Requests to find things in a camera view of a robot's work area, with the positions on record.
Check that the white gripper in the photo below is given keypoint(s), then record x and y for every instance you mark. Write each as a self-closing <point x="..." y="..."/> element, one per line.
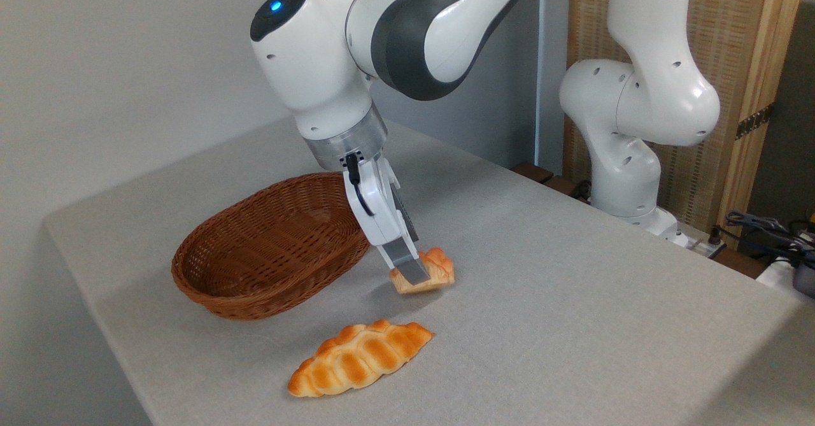
<point x="382" y="212"/>

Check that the round knotted bread roll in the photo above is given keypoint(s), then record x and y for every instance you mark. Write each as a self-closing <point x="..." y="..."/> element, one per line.
<point x="440" y="270"/>

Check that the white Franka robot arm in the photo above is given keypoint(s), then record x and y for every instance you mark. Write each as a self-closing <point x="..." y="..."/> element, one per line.
<point x="643" y="95"/>

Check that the long braided bread loaf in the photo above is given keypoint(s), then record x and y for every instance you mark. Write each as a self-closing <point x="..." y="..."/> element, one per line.
<point x="356" y="359"/>

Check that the brown wicker basket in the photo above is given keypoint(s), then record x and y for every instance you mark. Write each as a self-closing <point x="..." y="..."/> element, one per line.
<point x="267" y="241"/>

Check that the white power strip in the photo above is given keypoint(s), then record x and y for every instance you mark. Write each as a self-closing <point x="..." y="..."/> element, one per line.
<point x="777" y="274"/>

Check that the brass hinge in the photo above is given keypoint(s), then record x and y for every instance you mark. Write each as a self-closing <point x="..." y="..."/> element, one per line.
<point x="754" y="121"/>

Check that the dark grey box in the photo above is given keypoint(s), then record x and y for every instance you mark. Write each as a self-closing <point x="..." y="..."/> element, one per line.
<point x="805" y="279"/>

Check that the white vertical wall trim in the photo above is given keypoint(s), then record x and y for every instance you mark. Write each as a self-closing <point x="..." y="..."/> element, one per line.
<point x="549" y="95"/>

